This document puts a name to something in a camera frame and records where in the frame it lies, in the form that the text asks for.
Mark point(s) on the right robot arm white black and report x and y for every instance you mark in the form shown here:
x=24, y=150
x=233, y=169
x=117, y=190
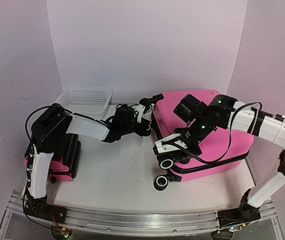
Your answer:
x=250, y=118

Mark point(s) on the pink hard-shell suitcase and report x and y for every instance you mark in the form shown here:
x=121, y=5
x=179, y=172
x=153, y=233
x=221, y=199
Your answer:
x=222, y=149

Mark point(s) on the curved aluminium rail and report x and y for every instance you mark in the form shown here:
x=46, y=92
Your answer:
x=117, y=215

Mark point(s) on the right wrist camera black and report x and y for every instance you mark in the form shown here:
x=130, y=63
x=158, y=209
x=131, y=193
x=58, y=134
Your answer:
x=188, y=108

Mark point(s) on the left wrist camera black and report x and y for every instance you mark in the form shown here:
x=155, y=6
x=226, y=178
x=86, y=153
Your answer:
x=123, y=118

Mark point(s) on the white plastic mesh basket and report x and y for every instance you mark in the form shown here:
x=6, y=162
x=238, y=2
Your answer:
x=92, y=102

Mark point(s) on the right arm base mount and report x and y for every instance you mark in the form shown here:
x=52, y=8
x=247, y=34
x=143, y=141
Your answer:
x=234, y=219

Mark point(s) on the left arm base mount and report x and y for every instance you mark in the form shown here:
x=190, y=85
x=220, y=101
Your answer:
x=40, y=209

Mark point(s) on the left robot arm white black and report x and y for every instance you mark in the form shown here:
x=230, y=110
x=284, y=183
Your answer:
x=48, y=131

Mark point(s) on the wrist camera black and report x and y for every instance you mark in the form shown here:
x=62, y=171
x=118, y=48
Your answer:
x=123, y=118
x=188, y=108

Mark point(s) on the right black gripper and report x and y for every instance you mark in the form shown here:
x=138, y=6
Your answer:
x=182, y=152

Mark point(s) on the pink and black folded case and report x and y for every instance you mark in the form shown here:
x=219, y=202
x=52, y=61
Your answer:
x=65, y=161

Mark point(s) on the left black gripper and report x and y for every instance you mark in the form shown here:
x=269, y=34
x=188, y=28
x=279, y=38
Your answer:
x=141, y=131

